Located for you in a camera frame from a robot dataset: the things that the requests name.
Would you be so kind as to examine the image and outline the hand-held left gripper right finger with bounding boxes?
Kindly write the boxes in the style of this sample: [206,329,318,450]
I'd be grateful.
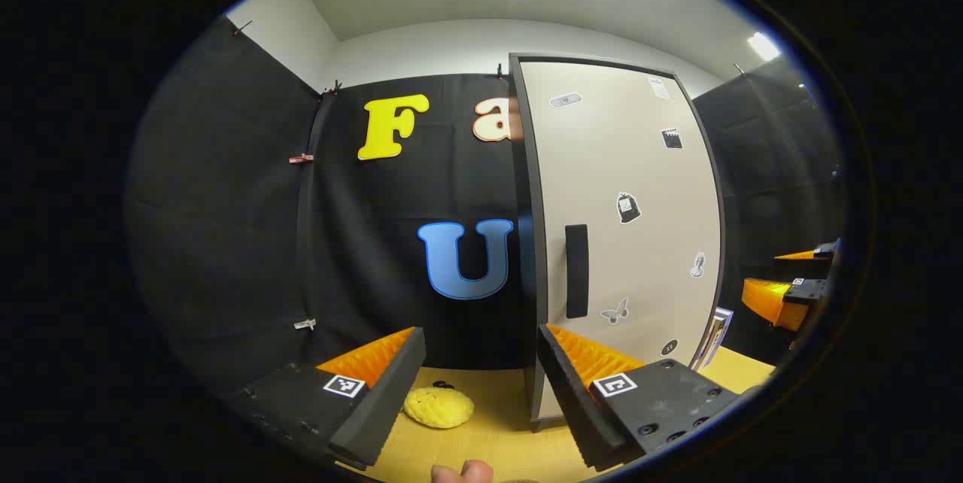
[537,324,742,471]

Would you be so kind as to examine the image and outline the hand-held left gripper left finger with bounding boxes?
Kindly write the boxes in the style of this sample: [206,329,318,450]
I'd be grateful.
[226,327,427,469]

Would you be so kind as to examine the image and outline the dark grey cabinet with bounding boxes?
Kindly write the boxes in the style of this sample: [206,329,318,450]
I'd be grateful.
[509,53,729,433]

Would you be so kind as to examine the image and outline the beige cabinet door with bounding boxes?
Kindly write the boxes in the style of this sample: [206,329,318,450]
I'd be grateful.
[519,60,725,420]

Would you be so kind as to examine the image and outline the short ceiling light strip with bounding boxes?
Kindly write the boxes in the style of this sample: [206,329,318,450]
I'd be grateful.
[747,32,782,61]

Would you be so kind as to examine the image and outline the black backdrop cloth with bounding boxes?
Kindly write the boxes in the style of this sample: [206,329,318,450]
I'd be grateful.
[124,15,847,393]

